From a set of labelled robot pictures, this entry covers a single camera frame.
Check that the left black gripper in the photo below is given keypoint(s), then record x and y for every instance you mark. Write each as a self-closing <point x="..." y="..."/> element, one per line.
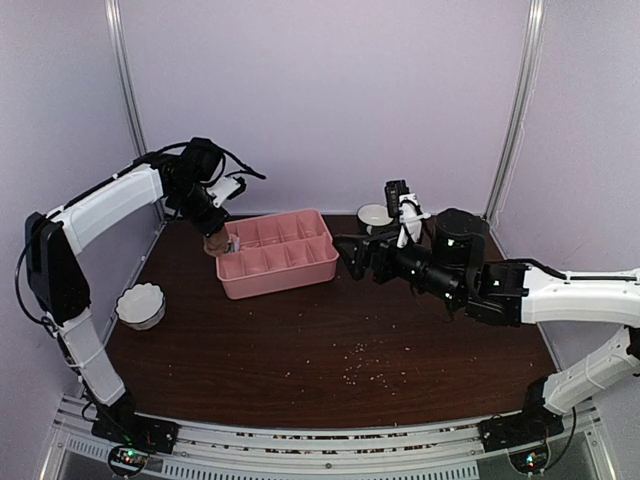
<point x="210" y="226"/>

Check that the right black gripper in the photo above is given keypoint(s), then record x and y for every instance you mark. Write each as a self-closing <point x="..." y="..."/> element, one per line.
<point x="384" y="248"/>

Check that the tan brown sock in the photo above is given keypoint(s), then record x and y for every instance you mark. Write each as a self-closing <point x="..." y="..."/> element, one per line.
<point x="217" y="244"/>

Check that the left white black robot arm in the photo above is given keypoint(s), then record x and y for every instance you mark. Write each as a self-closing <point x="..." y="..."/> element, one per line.
<point x="49" y="261"/>

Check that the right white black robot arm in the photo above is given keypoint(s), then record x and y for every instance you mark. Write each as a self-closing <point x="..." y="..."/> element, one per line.
<point x="510" y="293"/>

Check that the black white ceramic bowl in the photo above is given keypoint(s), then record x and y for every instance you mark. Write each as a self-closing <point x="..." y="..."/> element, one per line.
<point x="373" y="219"/>

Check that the pink divided organizer tray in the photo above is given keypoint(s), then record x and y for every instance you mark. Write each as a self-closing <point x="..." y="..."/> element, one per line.
<point x="278" y="252"/>

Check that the white fluted bowl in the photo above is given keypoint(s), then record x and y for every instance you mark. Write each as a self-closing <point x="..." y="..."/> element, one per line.
<point x="141" y="307"/>

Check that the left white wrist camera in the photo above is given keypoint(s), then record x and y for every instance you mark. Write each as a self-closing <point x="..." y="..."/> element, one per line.
<point x="227" y="188"/>

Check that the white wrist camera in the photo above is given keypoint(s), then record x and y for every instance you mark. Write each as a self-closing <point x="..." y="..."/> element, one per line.
<point x="404" y="207"/>
<point x="227" y="188"/>

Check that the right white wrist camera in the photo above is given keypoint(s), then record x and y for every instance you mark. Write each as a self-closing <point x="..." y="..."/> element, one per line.
<point x="404" y="207"/>

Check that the left aluminium frame post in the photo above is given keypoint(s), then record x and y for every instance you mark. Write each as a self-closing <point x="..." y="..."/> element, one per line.
<point x="119" y="48"/>

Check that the aluminium frame post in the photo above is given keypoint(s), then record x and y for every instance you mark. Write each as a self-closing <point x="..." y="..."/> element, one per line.
<point x="524" y="88"/>
<point x="119" y="48"/>

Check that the right aluminium frame post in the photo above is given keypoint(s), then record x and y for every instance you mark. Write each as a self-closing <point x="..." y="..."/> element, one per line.
<point x="524" y="88"/>

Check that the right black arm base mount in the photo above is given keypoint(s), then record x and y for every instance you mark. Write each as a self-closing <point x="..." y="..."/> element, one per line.
<point x="525" y="438"/>

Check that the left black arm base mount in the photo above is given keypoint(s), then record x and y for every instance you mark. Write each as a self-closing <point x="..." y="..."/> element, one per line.
<point x="134" y="445"/>

